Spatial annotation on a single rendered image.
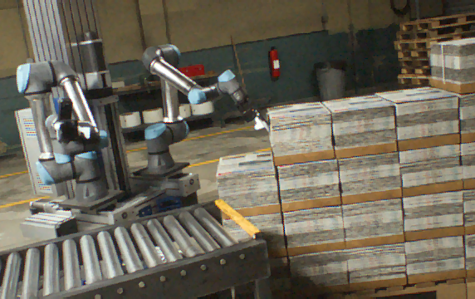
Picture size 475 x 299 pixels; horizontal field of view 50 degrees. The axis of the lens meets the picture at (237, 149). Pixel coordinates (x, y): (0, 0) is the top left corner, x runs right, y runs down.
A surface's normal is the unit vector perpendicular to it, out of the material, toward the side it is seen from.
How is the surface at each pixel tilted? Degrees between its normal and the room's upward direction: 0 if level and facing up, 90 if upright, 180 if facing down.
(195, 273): 90
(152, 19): 90
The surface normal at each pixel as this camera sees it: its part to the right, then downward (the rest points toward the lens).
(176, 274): 0.34, 0.16
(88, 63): -0.54, 0.25
